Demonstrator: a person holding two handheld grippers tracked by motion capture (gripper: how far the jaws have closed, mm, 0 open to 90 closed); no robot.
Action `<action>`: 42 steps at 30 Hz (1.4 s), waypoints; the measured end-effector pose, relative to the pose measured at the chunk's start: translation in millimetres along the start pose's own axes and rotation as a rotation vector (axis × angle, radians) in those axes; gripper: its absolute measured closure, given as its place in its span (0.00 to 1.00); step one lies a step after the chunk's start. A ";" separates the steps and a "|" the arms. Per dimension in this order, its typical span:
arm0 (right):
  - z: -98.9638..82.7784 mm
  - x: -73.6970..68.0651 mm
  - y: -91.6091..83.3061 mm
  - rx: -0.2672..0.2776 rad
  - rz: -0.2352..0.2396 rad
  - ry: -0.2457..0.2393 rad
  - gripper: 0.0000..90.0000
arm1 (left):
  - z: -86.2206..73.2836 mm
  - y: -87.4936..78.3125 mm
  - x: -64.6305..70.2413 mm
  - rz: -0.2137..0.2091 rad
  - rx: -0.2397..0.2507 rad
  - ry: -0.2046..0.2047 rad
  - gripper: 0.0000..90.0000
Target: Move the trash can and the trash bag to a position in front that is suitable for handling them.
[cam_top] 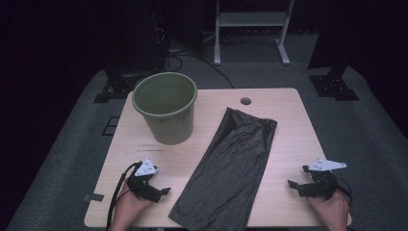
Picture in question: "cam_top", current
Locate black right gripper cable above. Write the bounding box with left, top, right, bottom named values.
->
left=333, top=176, right=353, bottom=206

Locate grey tape strip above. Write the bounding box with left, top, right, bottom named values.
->
left=83, top=192, right=106, bottom=203

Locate black metal stand base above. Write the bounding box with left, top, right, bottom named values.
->
left=92, top=68, right=142, bottom=104
left=309, top=65, right=361, bottom=102

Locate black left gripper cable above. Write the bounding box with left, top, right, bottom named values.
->
left=106, top=162, right=142, bottom=231

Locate person's left hand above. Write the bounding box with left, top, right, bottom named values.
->
left=108, top=181, right=154, bottom=231

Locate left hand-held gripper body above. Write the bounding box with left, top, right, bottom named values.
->
left=126, top=158, right=161, bottom=202

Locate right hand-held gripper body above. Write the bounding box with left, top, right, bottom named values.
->
left=307, top=158, right=347, bottom=202

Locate green plastic bucket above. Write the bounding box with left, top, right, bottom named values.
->
left=131, top=71, right=198, bottom=146

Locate dark equipment cabinet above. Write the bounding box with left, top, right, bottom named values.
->
left=104, top=0, right=168, bottom=78

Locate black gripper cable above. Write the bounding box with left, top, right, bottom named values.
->
left=106, top=162, right=142, bottom=231
left=333, top=176, right=353, bottom=206

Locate white metal stand frame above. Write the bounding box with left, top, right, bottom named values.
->
left=214, top=0, right=295, bottom=67

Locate black plastic garbage bag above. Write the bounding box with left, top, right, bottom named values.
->
left=167, top=107, right=278, bottom=231

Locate black floor cable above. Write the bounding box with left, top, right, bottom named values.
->
left=164, top=53, right=236, bottom=90

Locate person's right hand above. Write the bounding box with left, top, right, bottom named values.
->
left=306, top=190, right=351, bottom=231

